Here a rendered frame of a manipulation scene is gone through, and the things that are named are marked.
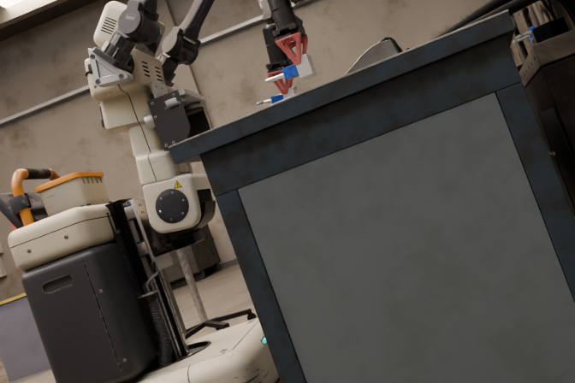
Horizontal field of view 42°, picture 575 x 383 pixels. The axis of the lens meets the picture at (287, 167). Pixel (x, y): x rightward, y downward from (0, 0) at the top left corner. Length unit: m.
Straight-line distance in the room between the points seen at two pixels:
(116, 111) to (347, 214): 1.11
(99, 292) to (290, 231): 0.87
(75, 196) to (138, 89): 0.38
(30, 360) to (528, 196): 5.93
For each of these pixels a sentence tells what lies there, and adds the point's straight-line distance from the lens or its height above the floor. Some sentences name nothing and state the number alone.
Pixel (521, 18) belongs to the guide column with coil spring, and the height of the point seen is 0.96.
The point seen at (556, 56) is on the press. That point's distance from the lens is 2.11.
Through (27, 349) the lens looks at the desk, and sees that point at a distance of 6.97.
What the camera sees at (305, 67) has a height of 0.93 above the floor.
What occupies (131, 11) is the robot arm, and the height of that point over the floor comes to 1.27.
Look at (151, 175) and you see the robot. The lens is 2.29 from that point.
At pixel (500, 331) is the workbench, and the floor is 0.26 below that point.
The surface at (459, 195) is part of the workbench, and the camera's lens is 1.42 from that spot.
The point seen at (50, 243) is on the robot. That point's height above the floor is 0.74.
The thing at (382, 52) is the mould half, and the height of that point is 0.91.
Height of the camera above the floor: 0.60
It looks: 3 degrees up
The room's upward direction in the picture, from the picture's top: 20 degrees counter-clockwise
